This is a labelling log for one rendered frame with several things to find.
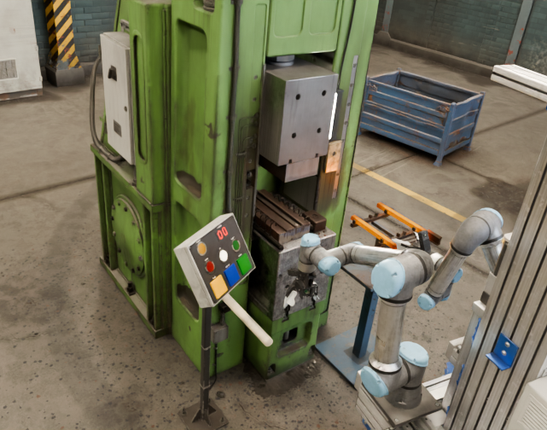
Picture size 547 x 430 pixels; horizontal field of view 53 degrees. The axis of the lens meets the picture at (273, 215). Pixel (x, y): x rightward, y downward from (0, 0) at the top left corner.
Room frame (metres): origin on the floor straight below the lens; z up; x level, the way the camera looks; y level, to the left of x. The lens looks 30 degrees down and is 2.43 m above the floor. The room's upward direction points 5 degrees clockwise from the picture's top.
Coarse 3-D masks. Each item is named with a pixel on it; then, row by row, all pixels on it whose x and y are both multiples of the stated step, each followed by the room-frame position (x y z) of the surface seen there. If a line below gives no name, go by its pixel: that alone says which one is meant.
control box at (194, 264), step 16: (208, 224) 2.04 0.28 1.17; (224, 224) 2.03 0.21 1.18; (192, 240) 1.87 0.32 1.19; (208, 240) 1.91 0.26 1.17; (224, 240) 1.98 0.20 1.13; (240, 240) 2.06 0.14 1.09; (192, 256) 1.80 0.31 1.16; (208, 256) 1.86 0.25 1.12; (240, 256) 2.00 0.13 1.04; (192, 272) 1.79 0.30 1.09; (208, 272) 1.82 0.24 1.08; (240, 272) 1.95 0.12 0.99; (192, 288) 1.79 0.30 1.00; (208, 288) 1.77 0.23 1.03; (208, 304) 1.76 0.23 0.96
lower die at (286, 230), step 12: (264, 192) 2.73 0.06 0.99; (264, 204) 2.59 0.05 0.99; (276, 204) 2.59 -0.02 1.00; (264, 216) 2.48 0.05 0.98; (276, 216) 2.48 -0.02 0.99; (300, 216) 2.50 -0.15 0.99; (264, 228) 2.42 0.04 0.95; (276, 228) 2.37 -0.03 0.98; (288, 228) 2.37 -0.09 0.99; (300, 228) 2.40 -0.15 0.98; (276, 240) 2.33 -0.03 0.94; (288, 240) 2.36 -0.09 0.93
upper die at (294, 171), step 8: (264, 160) 2.45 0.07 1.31; (304, 160) 2.38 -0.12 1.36; (312, 160) 2.42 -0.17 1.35; (272, 168) 2.40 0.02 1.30; (280, 168) 2.35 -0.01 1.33; (288, 168) 2.33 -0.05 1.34; (296, 168) 2.36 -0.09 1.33; (304, 168) 2.39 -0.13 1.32; (312, 168) 2.42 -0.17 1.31; (280, 176) 2.35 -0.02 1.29; (288, 176) 2.33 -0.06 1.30; (296, 176) 2.36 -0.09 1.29; (304, 176) 2.39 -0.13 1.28
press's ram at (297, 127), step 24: (288, 72) 2.43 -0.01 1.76; (312, 72) 2.46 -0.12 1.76; (264, 96) 2.40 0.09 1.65; (288, 96) 2.30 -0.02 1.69; (312, 96) 2.38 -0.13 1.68; (264, 120) 2.39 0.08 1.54; (288, 120) 2.31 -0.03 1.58; (312, 120) 2.40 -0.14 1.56; (264, 144) 2.38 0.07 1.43; (288, 144) 2.32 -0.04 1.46; (312, 144) 2.41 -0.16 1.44
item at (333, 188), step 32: (352, 0) 2.68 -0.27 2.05; (352, 32) 2.70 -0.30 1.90; (320, 64) 2.73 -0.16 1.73; (352, 64) 2.72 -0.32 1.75; (352, 96) 2.75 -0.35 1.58; (352, 128) 2.78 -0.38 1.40; (320, 160) 2.65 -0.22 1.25; (352, 160) 2.79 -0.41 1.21; (288, 192) 2.83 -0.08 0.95; (320, 192) 2.66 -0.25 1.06; (320, 320) 2.76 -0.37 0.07
